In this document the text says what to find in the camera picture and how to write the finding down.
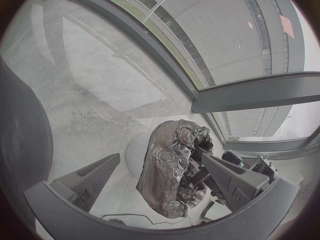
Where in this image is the black plastic bag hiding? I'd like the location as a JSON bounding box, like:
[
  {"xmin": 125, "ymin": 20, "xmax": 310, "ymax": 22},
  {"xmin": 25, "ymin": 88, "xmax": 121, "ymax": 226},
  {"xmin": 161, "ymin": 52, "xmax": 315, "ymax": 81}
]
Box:
[{"xmin": 136, "ymin": 120, "xmax": 214, "ymax": 219}]

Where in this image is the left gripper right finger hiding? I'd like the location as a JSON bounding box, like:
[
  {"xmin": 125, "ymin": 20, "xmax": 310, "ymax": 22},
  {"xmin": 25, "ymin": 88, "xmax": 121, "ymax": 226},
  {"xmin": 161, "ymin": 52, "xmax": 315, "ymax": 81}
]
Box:
[{"xmin": 201, "ymin": 153, "xmax": 271, "ymax": 213}]

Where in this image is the window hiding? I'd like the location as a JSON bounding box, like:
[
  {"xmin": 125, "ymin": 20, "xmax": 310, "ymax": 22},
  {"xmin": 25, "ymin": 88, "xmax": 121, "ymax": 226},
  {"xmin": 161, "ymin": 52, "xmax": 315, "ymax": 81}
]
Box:
[{"xmin": 45, "ymin": 0, "xmax": 320, "ymax": 159}]

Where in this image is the black cable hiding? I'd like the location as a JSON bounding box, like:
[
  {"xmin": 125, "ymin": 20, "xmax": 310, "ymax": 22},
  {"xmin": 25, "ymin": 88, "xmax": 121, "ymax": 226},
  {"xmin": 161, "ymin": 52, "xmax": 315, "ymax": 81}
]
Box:
[{"xmin": 100, "ymin": 213, "xmax": 194, "ymax": 227}]

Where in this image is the white trash bin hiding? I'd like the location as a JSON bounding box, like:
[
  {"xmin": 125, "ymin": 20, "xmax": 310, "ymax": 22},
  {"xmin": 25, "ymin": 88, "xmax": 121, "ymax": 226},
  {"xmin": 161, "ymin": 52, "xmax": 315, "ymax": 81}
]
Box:
[{"xmin": 126, "ymin": 134, "xmax": 209, "ymax": 209}]

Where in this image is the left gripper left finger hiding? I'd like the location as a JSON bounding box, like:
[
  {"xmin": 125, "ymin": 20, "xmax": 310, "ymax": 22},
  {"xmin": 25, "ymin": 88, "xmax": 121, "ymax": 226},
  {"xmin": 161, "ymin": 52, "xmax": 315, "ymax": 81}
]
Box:
[{"xmin": 51, "ymin": 153, "xmax": 121, "ymax": 213}]

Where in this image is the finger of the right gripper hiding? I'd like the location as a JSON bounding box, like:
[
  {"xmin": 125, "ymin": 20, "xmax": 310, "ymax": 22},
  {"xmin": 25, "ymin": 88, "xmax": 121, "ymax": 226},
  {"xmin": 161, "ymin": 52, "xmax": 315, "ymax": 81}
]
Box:
[{"xmin": 191, "ymin": 145, "xmax": 212, "ymax": 162}]

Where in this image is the dark grey round chair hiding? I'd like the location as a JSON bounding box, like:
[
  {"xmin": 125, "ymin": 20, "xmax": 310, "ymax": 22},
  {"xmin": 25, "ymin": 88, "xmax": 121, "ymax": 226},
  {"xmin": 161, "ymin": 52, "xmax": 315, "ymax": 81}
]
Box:
[{"xmin": 0, "ymin": 55, "xmax": 54, "ymax": 184}]

